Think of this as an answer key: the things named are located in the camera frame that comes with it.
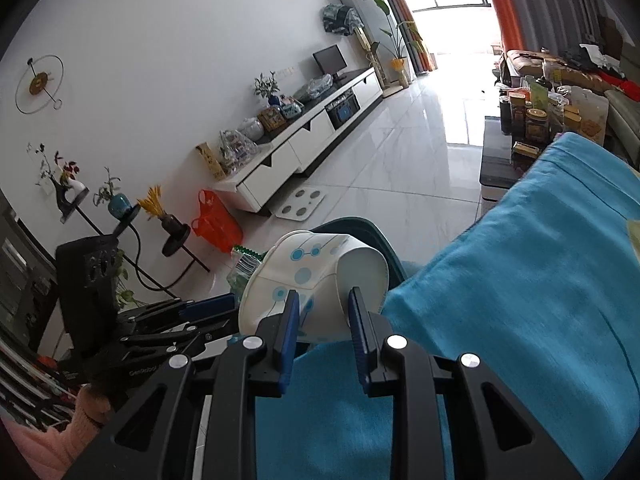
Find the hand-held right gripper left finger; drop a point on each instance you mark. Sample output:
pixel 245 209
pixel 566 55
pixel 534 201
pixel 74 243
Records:
pixel 289 325

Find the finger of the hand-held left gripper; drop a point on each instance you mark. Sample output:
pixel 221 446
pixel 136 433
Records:
pixel 215 305
pixel 200 332

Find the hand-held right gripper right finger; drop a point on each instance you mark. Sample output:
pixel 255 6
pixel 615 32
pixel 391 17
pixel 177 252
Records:
pixel 357 330

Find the green clear snack wrapper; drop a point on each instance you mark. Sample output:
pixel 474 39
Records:
pixel 245 265

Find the white paper bowl blue dots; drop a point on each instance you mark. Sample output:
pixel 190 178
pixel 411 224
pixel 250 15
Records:
pixel 310 270

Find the teal plastic bin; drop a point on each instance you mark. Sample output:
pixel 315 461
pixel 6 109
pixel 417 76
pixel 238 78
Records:
pixel 385 250

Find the person's left forearm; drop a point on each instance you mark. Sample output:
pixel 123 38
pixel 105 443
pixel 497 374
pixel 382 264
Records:
pixel 50 450

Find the green trailing plant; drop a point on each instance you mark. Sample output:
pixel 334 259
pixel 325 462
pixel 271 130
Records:
pixel 127 292

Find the dark display cabinet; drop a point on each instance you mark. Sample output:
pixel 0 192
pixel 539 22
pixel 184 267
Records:
pixel 25 280

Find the black metal plant stand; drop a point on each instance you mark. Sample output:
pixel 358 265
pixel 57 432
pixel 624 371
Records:
pixel 177 242

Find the orange plastic bag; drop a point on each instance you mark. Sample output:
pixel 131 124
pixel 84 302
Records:
pixel 215 225

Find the plant in teal pot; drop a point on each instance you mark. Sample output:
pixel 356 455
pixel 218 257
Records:
pixel 119 205

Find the yellow wheat dark vase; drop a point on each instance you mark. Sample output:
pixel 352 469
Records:
pixel 167 220

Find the red leaf plant white vase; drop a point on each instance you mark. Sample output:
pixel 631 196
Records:
pixel 67 180

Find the white body scale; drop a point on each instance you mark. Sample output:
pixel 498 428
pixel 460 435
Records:
pixel 300 202

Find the yellow box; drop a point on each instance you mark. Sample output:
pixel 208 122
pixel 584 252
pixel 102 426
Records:
pixel 210 160

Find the clear plastic packet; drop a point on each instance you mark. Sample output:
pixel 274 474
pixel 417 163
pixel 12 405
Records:
pixel 237 147

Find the white ceramic jar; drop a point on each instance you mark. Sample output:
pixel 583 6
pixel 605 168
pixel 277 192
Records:
pixel 251 129

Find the white black TV cabinet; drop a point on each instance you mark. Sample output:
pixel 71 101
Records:
pixel 310 135

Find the plant in blue vase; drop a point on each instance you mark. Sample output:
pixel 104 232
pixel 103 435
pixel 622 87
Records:
pixel 267 87

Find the clear bag with blue items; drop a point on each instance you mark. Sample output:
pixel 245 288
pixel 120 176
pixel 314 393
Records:
pixel 314 87

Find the tall plant yellow pot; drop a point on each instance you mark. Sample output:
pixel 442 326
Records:
pixel 397 67

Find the small black monitor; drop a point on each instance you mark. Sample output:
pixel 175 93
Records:
pixel 330 60

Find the group of food jars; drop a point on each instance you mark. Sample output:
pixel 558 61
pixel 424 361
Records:
pixel 535 120

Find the narrow grey orange curtain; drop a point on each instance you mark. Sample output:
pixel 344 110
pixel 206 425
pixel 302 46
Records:
pixel 417 45

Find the covered standing fan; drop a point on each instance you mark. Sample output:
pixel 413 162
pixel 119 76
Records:
pixel 340 20

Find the standing snack bag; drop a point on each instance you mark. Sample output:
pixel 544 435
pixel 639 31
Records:
pixel 590 115

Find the brown leather sofa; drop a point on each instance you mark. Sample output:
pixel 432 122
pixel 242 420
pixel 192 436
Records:
pixel 540 67

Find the white standing air conditioner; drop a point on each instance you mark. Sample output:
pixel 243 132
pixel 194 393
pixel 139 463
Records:
pixel 360 0

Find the green sofa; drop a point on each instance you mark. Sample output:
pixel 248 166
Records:
pixel 625 120

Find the red cloth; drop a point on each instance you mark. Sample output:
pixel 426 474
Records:
pixel 614 81

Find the pile of dark clothes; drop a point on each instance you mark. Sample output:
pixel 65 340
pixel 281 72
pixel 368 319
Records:
pixel 595 55

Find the brown cardboard boxes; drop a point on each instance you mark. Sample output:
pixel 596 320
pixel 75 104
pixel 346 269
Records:
pixel 610 30

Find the round wall clock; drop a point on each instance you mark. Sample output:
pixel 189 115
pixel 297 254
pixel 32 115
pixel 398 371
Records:
pixel 37 82

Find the white wall socket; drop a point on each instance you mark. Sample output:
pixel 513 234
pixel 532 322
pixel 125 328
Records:
pixel 286 70

